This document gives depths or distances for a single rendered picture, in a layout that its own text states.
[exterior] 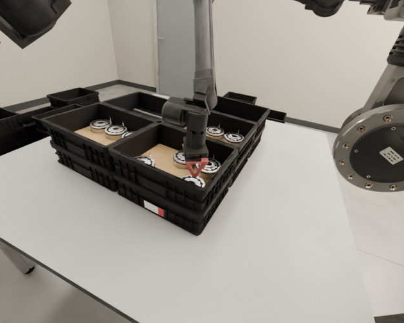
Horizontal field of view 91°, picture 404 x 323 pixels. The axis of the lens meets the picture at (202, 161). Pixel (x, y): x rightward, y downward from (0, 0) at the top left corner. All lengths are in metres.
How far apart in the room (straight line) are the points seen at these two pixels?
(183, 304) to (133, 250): 0.23
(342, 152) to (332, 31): 3.31
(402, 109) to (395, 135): 0.05
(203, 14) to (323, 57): 3.17
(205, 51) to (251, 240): 0.64
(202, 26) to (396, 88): 0.51
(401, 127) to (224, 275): 0.57
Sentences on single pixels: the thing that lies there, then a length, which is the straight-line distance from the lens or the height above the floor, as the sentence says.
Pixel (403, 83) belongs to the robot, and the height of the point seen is 1.26.
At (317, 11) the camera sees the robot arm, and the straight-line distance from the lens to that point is 0.81.
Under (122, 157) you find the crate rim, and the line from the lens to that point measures 0.73.
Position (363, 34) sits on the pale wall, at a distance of 3.85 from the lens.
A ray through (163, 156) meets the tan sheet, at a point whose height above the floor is 0.83.
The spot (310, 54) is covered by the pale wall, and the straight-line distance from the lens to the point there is 3.79.
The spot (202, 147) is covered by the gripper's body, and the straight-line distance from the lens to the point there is 0.58.
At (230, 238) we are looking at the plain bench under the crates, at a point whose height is 0.70.
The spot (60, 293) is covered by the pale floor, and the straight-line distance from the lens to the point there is 1.57.
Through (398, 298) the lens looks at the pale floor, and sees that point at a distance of 1.99.
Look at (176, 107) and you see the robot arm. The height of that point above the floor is 1.13.
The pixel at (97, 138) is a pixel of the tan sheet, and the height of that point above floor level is 0.83.
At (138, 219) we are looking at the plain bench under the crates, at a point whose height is 0.70.
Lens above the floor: 1.32
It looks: 35 degrees down
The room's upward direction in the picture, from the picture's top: 6 degrees clockwise
